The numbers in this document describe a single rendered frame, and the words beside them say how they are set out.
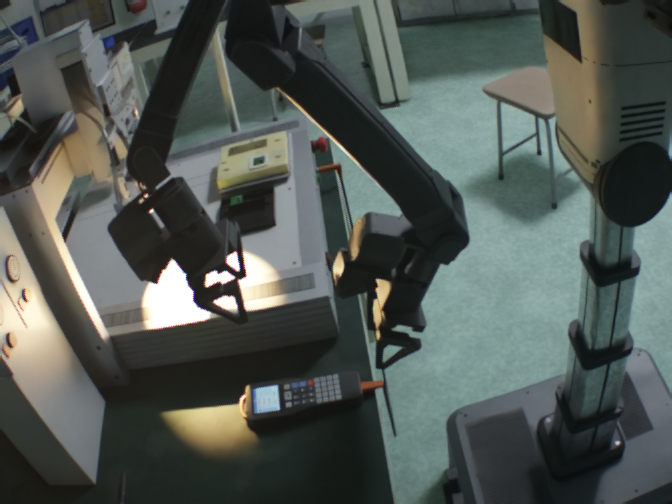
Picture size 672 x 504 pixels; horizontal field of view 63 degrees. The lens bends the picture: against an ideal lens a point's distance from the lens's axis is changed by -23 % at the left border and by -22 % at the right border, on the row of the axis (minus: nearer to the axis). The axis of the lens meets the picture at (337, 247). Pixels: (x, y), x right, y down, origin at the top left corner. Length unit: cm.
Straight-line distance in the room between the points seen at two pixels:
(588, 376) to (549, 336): 93
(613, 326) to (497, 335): 104
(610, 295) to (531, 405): 59
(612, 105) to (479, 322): 151
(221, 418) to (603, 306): 70
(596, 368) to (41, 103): 118
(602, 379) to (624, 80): 68
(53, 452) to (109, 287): 45
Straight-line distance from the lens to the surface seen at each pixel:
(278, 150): 153
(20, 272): 106
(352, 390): 109
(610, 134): 91
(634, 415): 167
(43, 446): 110
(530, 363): 213
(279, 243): 130
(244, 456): 108
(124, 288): 135
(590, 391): 134
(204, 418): 116
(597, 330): 122
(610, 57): 85
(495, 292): 239
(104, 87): 116
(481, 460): 159
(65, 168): 120
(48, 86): 119
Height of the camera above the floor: 158
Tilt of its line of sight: 36 degrees down
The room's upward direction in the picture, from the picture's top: 14 degrees counter-clockwise
